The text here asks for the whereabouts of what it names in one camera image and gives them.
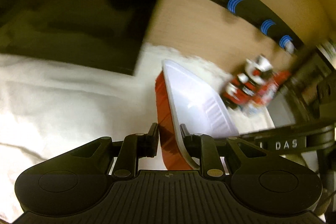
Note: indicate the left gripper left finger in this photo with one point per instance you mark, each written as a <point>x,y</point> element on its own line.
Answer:
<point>133,148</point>

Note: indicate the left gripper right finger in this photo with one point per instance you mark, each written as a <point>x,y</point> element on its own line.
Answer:
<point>203,147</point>

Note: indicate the red rectangular tray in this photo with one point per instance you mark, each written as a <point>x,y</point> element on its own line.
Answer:
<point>184,98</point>

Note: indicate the panda robot figurine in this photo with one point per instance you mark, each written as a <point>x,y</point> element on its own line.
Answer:
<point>245,85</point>

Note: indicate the red granola bag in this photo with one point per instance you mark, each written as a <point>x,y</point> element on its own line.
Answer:
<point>266,93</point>

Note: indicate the white microwave oven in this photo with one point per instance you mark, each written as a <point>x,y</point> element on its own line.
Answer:
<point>297,100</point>

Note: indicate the white fluffy cloth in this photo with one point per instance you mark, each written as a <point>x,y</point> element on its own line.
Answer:
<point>48,108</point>

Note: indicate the black monitor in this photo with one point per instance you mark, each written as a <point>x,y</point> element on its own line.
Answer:
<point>102,34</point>

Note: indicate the black wall power strip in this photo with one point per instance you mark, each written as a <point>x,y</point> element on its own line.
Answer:
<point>263,18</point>

